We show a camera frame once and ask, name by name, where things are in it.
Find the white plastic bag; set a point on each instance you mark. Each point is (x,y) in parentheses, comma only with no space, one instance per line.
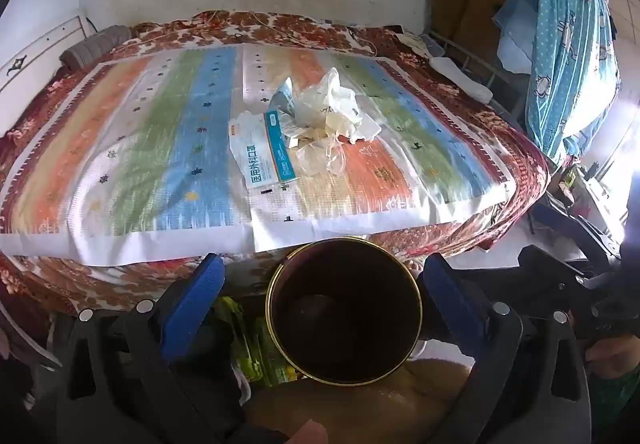
(325,94)

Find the blue face mask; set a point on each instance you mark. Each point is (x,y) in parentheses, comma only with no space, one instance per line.
(282,97)

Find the green patterned sleeve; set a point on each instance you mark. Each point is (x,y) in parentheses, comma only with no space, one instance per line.
(617,399)

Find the blue dotted printed cloth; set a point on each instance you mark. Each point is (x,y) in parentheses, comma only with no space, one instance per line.
(570,49)

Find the white sock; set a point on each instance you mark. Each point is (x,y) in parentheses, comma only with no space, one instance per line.
(462,77)

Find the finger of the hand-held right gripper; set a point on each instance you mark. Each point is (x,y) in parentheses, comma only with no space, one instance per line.
(550,269)

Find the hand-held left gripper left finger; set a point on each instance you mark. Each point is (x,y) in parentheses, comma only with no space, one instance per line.
(192,309)

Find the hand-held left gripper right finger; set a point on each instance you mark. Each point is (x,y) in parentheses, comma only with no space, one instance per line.
(452,309)

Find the person's right hand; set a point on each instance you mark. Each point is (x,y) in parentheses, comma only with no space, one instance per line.
(607,355)

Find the white headboard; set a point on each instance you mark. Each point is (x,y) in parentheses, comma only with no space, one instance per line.
(35,54)

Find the grey folded cloth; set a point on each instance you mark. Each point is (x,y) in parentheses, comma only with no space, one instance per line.
(92,47)

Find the dark bin with gold rim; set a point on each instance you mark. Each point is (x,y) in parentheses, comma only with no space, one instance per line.
(345,309)

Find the brown floral blanket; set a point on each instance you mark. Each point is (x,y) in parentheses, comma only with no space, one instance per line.
(450,244)

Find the white blue package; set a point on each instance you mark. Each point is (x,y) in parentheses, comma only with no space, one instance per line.
(252,157)

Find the white medicine box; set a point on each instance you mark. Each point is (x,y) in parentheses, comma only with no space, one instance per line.
(282,129)

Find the grey metal rack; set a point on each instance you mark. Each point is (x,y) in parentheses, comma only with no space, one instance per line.
(472,57)

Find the light blue cloth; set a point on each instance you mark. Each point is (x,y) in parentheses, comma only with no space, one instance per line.
(515,29)

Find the green yellow patterned bag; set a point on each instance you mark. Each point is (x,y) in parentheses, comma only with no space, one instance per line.
(252,344)

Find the striped colourful mat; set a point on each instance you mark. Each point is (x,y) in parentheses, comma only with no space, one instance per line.
(165,134)

